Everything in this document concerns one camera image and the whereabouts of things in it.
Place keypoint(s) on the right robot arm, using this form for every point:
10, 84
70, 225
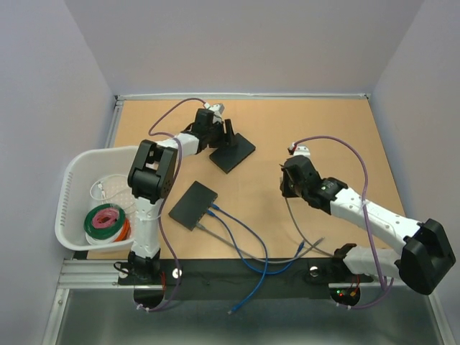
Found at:
418, 253

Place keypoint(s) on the black network switch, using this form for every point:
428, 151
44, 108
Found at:
227, 158
193, 205

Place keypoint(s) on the coiled coloured cable spools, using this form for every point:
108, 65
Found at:
106, 224

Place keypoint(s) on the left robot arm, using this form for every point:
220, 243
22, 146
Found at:
152, 175

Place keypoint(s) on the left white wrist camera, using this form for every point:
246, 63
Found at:
217, 109

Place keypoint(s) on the white plastic basket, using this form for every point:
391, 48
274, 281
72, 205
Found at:
91, 179

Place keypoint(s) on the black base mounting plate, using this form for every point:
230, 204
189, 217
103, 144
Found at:
231, 279

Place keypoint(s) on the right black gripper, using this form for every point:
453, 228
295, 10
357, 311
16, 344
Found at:
286, 190

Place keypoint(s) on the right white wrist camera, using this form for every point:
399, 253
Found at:
298, 150

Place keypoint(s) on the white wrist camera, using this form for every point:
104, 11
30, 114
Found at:
217, 109
298, 150

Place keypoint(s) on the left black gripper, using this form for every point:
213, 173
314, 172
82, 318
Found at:
226, 139

